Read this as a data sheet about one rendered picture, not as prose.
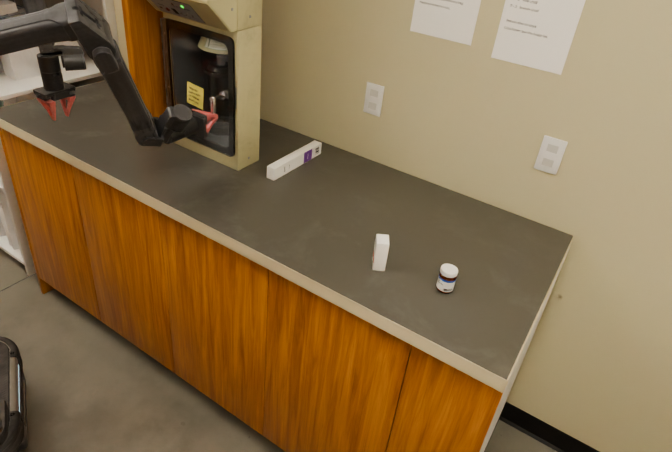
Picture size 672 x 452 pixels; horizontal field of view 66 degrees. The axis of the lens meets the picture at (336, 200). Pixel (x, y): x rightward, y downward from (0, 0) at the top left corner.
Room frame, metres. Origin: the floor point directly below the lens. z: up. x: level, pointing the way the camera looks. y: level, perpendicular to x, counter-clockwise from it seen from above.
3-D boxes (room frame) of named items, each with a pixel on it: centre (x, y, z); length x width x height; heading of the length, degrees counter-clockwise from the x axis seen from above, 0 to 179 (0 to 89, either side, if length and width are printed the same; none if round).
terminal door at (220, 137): (1.62, 0.49, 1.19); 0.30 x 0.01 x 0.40; 60
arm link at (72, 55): (1.52, 0.87, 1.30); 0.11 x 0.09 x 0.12; 121
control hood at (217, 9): (1.58, 0.51, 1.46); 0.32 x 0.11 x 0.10; 60
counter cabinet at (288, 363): (1.60, 0.30, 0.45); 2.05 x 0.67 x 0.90; 60
